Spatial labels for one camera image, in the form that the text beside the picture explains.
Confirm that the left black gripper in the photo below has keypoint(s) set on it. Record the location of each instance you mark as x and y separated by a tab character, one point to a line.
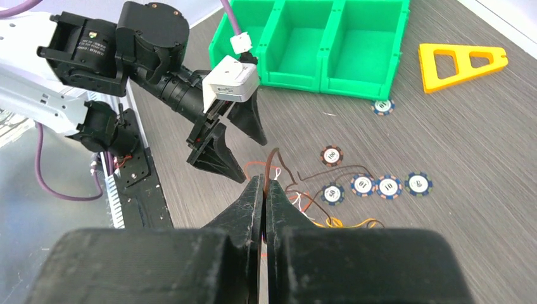
207	138

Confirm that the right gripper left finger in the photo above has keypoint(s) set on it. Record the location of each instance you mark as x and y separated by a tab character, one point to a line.
217	263

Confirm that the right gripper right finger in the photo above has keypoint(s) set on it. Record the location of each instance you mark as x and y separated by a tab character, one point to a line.
310	264

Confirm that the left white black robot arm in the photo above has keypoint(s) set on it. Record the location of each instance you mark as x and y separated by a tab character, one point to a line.
146	45

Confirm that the poker chip blue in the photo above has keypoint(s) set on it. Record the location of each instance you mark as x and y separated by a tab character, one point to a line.
333	194

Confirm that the poker chip purple middle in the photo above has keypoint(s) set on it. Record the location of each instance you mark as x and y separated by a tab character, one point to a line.
363	185

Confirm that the poker chip purple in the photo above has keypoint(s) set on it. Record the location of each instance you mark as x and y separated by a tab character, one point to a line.
363	185
388	187

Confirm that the poker chip red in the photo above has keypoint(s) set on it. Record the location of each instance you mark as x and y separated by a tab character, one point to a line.
331	156

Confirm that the poker chip purple upper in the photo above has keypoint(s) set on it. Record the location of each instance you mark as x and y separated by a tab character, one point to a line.
388	187

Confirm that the green compartment tray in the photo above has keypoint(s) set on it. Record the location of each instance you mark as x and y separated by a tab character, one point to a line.
347	48

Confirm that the poker chip near tray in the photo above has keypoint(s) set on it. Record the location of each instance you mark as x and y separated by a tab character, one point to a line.
383	108

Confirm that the yellow triangular plastic piece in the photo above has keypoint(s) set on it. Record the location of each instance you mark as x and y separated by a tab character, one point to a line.
470	62

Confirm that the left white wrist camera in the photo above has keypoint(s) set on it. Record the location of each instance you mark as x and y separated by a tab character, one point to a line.
230	80

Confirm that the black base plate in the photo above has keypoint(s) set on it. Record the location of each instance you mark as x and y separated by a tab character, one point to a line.
141	202

